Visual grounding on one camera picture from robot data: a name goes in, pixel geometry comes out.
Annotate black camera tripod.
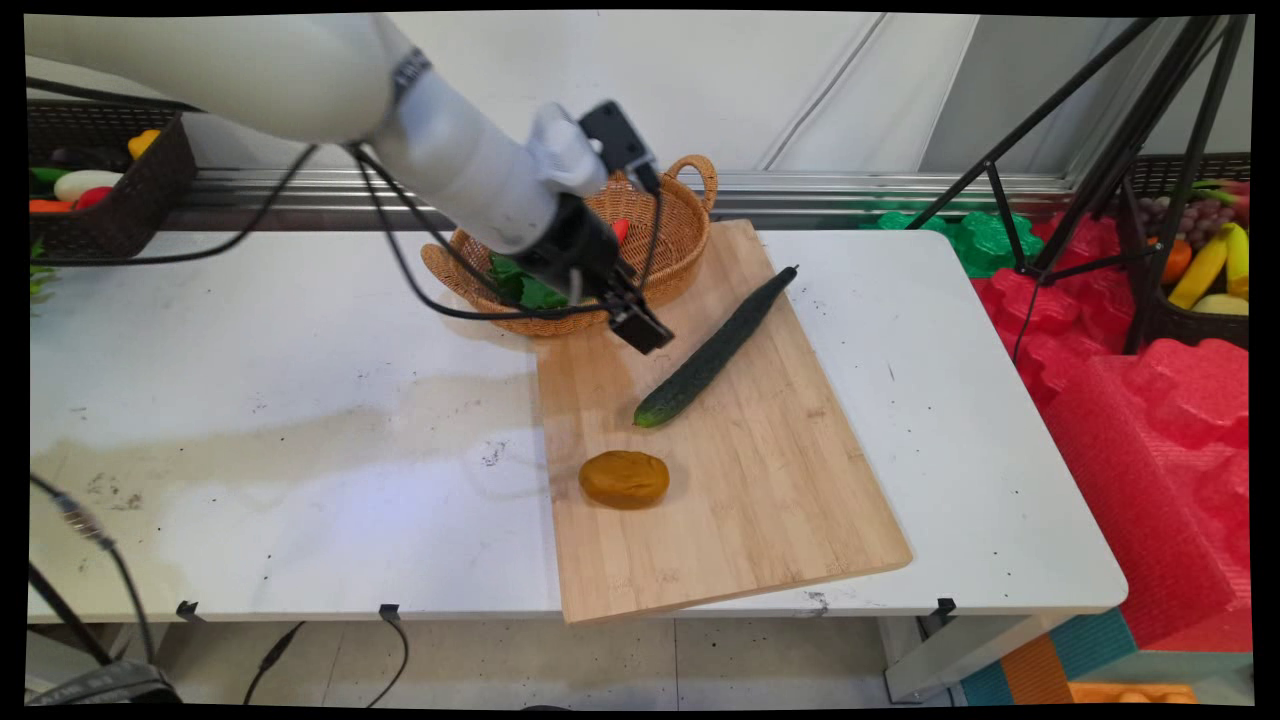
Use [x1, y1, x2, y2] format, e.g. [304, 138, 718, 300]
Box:
[905, 15, 1251, 357]

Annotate black basket with fruit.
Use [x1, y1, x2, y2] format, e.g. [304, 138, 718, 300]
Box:
[1120, 152, 1251, 351]

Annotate red foam block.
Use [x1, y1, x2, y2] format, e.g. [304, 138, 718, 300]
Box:
[970, 212, 1252, 653]

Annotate dark green cucumber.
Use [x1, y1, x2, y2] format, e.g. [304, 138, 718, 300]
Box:
[633, 264, 800, 429]

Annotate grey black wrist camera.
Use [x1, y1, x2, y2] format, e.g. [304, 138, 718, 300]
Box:
[528, 99, 662, 197]

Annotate black cable with metal connector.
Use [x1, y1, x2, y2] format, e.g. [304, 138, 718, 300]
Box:
[29, 473, 162, 668]

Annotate white table leg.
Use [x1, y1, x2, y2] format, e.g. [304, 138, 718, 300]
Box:
[880, 612, 1071, 703]

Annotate white radish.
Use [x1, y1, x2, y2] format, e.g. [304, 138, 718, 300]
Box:
[53, 169, 124, 203]

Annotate aluminium wall rail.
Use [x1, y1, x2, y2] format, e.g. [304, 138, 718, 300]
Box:
[165, 167, 1083, 217]

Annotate black basket with vegetables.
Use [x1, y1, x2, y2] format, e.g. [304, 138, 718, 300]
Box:
[28, 100, 198, 263]

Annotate green plant leaves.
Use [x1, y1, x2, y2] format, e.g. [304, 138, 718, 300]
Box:
[29, 238, 62, 307]

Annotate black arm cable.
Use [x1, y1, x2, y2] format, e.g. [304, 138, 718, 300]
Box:
[25, 76, 322, 268]

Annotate purple grape bunch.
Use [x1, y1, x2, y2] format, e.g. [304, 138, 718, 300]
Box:
[1140, 197, 1237, 251]

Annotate yellow banana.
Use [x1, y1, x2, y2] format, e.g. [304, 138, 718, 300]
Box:
[1168, 230, 1230, 310]
[1224, 221, 1251, 300]

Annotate brown potato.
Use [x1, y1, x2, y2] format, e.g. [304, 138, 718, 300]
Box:
[578, 450, 671, 511]

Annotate thin black hanging cable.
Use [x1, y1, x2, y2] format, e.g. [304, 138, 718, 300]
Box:
[243, 606, 411, 707]

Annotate wooden cutting board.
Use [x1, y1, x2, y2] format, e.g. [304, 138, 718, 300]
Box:
[532, 219, 914, 625]

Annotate teal and orange mat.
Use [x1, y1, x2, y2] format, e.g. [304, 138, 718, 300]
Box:
[958, 606, 1143, 707]

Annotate green leafy vegetable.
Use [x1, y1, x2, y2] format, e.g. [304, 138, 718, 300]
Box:
[487, 252, 572, 312]

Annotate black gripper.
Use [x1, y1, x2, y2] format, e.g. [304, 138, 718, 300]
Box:
[515, 194, 677, 357]

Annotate wicker basket with handles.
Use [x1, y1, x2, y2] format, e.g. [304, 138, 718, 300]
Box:
[420, 153, 720, 338]

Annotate green foam block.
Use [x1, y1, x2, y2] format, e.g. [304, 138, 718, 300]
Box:
[862, 205, 1047, 280]

